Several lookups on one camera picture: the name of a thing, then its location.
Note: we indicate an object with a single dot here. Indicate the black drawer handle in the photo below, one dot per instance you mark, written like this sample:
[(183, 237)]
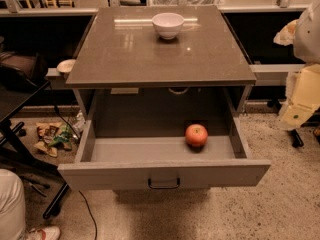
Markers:
[(163, 186)]

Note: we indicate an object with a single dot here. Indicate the white bowl on counter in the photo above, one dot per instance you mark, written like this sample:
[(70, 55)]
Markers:
[(167, 25)]

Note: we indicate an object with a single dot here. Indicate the crumpled snack wrappers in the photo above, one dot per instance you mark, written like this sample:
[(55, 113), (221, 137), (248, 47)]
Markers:
[(51, 136)]

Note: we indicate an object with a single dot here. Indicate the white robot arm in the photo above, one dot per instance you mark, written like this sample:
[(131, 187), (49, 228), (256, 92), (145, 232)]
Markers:
[(304, 35)]

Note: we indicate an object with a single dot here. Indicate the red apple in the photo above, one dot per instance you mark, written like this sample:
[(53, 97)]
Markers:
[(196, 135)]

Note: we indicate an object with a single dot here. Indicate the black stand leg right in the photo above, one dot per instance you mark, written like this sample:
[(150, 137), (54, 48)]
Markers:
[(295, 137)]

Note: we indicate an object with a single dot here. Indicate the dark bag on table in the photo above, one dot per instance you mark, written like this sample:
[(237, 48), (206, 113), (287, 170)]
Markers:
[(22, 72)]

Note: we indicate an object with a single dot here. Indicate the white and red sneaker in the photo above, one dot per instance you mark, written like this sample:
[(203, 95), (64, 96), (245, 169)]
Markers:
[(46, 233)]

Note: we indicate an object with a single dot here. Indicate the small white bowl on ledge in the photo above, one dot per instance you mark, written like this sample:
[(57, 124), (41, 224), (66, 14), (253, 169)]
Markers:
[(66, 66)]

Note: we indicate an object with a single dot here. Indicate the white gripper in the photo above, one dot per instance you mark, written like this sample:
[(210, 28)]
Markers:
[(308, 39)]

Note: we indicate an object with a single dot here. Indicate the grey cabinet with brown counter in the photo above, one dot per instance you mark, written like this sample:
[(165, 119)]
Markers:
[(128, 81)]

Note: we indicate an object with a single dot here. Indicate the black table with legs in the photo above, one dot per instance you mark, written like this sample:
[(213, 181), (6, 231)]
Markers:
[(11, 102)]

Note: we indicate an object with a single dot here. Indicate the grey open top drawer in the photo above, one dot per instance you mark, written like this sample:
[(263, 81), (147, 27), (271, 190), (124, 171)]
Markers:
[(123, 163)]

